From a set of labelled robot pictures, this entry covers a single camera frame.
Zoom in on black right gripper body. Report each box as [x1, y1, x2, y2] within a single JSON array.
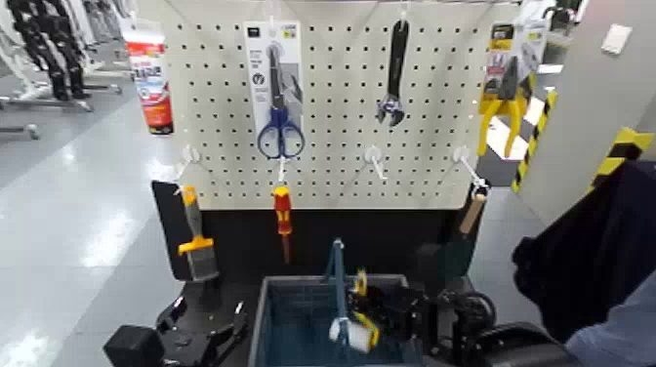
[[376, 286, 430, 337]]

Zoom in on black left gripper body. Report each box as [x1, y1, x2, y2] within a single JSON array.
[[166, 280, 234, 367]]

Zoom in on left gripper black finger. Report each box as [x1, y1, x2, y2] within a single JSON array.
[[154, 294, 188, 332], [220, 301, 249, 350]]

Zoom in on yellow paint roller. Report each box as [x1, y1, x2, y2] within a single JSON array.
[[328, 268, 382, 354]]

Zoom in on grey blue plastic crate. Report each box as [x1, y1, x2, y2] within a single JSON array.
[[248, 274, 436, 367]]

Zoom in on grey scraper, yellow guard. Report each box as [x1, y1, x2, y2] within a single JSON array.
[[176, 184, 221, 282]]

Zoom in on black panel below pegboard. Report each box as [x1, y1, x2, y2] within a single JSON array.
[[151, 180, 485, 288]]

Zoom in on red yellow screwdriver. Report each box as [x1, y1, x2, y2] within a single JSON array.
[[272, 184, 293, 265]]

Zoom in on person in dark clothing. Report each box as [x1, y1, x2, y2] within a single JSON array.
[[512, 159, 656, 367]]

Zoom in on red and white tube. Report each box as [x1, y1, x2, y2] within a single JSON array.
[[122, 27, 176, 136]]

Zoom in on yellow black hazard tape strip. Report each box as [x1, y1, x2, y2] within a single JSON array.
[[589, 127, 656, 193], [511, 89, 558, 194]]

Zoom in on beige pegboard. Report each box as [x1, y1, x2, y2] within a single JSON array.
[[162, 0, 518, 211]]

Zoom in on blue scissors on package card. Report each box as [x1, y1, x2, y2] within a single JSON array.
[[243, 20, 307, 161]]

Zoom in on black adjustable wrench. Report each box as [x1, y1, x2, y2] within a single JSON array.
[[375, 19, 410, 128]]

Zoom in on yellow pliers on package card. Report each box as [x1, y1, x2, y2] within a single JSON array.
[[476, 20, 551, 159]]

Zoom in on black robot on stand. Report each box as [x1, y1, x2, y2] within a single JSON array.
[[5, 0, 124, 114]]

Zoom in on black cable loop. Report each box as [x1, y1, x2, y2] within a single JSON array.
[[453, 291, 497, 334]]

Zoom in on green trowel, wooden handle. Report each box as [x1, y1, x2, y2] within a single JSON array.
[[417, 191, 488, 288]]

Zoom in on white wall switch plate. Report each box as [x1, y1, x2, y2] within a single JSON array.
[[600, 22, 635, 56]]

